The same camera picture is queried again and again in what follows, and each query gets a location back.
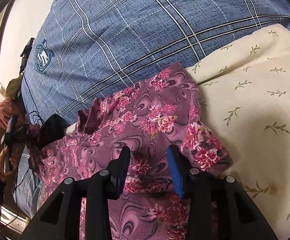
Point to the purple floral garment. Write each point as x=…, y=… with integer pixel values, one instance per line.
x=145, y=120

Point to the olive cloth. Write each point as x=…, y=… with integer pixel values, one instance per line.
x=13, y=87

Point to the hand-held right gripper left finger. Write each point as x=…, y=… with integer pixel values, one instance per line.
x=121, y=178

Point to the cream leaf-print bed sheet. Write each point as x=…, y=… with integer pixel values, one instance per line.
x=260, y=105

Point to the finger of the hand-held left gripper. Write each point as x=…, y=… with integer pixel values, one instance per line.
x=12, y=125

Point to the blue plaid blanket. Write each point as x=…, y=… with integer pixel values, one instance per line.
x=135, y=30

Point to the black cloth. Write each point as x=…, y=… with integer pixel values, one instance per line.
x=53, y=128

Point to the black mounted device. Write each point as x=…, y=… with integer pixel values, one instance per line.
x=26, y=52

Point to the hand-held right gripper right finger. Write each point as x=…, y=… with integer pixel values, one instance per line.
x=175, y=173

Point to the reddish brown cloth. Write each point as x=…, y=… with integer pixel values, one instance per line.
x=6, y=111

